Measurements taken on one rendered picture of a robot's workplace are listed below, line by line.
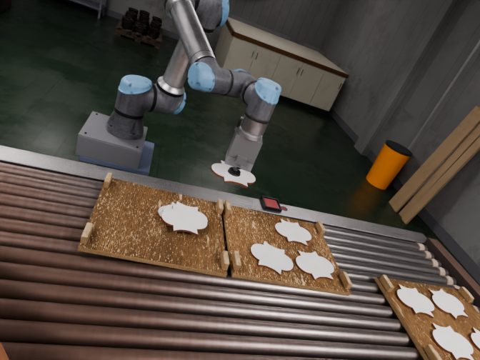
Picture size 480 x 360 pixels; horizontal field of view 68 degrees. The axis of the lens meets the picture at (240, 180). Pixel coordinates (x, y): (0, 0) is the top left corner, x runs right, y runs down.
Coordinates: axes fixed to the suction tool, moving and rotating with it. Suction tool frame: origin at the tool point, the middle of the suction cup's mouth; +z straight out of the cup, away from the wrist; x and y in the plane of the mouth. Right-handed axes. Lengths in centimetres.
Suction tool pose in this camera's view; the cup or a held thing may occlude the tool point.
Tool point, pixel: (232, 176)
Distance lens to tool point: 113.7
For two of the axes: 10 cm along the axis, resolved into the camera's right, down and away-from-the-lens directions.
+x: 0.2, -4.9, 8.7
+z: -3.5, 8.1, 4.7
